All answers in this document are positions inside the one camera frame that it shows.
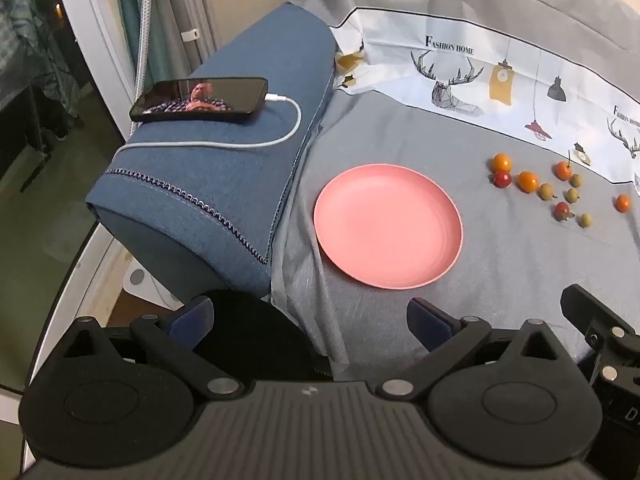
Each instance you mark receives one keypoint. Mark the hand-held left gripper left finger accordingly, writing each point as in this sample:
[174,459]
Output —
[192,320]

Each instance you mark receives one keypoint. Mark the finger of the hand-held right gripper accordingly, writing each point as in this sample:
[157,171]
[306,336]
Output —
[590,315]

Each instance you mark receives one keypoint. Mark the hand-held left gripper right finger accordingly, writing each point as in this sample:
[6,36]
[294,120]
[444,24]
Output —
[430,322]

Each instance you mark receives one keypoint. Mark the small green fruit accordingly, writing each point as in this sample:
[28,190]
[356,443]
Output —
[572,195]
[585,220]
[547,191]
[577,180]

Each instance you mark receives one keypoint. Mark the pink plate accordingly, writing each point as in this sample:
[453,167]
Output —
[387,225]

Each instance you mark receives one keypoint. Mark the red cherry tomato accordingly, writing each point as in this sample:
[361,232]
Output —
[502,179]
[563,211]

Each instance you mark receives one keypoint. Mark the small orange mandarin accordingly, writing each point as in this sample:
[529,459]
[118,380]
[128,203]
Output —
[622,203]
[501,162]
[528,181]

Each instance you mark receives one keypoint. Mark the orange mandarin with long stem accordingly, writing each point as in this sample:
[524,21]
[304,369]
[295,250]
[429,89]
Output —
[562,171]

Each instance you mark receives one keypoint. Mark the blue cushion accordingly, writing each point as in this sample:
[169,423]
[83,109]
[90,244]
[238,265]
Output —
[225,185]

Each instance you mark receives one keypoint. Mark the black smartphone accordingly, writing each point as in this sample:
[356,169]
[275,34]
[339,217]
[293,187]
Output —
[200,100]

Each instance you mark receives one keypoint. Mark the white clip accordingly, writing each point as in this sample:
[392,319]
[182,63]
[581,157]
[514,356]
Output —
[190,34]

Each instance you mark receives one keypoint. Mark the grey curtain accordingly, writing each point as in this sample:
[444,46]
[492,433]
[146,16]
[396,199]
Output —
[175,0]

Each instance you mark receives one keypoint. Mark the teal curtain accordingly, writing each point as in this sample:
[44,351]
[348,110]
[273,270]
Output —
[125,5]

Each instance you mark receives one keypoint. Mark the white door frame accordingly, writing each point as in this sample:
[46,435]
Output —
[95,35]

